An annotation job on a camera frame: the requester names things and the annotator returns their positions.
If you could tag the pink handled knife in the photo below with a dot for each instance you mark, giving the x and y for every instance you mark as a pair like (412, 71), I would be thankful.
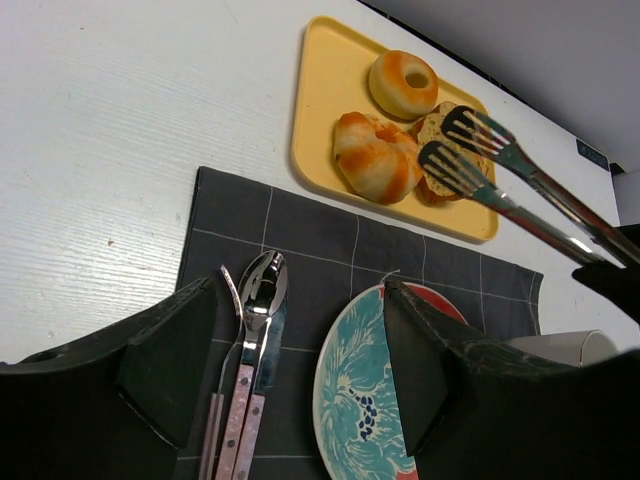
(263, 381)

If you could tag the yellow plastic tray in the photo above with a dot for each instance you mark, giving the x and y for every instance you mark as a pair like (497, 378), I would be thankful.
(333, 80)

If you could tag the white ceramic mug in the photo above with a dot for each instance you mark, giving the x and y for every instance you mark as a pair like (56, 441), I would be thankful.
(578, 349)

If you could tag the speckled bread slice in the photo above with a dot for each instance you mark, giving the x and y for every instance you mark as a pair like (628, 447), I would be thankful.
(432, 192)
(428, 128)

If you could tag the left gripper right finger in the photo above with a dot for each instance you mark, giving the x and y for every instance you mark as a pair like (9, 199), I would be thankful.
(472, 407)

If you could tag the right blue corner label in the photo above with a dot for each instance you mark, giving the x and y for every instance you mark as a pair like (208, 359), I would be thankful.
(592, 154)

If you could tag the red and teal plate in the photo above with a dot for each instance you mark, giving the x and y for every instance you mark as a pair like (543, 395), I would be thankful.
(354, 407)

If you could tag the speckled bread slice front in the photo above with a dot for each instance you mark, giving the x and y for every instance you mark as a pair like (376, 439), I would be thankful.
(432, 192)

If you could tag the speckled bread slice back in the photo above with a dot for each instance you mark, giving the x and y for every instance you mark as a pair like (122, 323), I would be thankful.
(428, 128)

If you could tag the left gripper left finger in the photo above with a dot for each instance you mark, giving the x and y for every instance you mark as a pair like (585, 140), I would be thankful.
(116, 404)

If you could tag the pink handled spoon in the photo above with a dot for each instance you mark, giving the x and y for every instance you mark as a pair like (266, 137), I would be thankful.
(262, 289)

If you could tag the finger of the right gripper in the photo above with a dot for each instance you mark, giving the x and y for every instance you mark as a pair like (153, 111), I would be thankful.
(619, 285)

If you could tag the striped round bun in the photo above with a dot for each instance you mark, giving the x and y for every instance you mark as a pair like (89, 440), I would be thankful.
(378, 159)

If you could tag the dark checked placemat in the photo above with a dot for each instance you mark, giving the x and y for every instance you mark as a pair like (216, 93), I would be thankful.
(332, 256)

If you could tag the pink handled fork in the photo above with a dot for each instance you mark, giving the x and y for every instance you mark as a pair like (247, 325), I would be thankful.
(208, 454)

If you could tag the ring donut bread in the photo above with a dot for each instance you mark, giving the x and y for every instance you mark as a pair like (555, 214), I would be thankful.
(403, 85)

